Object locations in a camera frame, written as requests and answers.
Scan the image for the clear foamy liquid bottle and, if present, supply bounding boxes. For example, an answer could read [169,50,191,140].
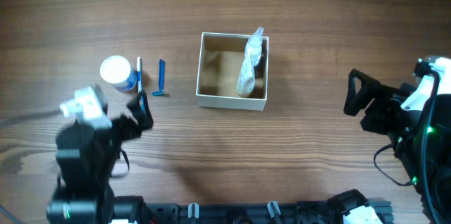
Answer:
[245,27,264,67]

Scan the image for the blue white toothbrush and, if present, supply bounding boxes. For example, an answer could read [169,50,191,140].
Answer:
[137,56,145,112]

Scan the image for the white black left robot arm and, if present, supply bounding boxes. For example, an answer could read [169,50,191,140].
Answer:
[47,92,156,223]

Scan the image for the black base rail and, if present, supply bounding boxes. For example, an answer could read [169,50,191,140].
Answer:
[140,199,394,224]

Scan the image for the blue disposable razor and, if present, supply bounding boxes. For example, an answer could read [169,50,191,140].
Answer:
[152,59,165,97]

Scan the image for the cotton swab tub blue label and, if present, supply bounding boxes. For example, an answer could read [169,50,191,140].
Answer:
[99,56,137,92]

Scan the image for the white open cardboard box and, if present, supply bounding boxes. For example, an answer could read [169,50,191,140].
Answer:
[196,32,269,111]

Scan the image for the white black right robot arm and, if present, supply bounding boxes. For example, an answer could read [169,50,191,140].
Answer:
[343,64,450,223]

